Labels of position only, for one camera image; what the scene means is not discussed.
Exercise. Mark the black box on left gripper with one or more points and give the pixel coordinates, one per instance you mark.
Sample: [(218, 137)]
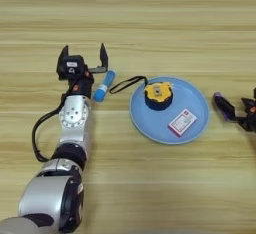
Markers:
[(74, 65)]

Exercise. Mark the pink white card box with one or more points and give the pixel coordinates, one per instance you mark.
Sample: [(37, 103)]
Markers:
[(182, 122)]

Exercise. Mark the round blue plate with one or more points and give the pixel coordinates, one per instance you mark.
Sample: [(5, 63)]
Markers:
[(150, 121)]

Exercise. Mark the blue white marker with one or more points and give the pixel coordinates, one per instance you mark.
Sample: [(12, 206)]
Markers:
[(104, 86)]

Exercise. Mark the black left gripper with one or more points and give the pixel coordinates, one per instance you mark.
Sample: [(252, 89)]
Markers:
[(81, 85)]

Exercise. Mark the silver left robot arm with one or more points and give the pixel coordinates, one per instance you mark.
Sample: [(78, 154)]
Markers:
[(71, 128)]

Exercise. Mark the purple rectangular block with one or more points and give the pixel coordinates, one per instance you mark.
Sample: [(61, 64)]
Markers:
[(217, 94)]

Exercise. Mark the yellow black tape measure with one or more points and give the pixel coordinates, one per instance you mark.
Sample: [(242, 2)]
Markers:
[(158, 94)]

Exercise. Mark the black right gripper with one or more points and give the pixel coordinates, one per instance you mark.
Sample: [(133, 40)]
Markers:
[(250, 121)]

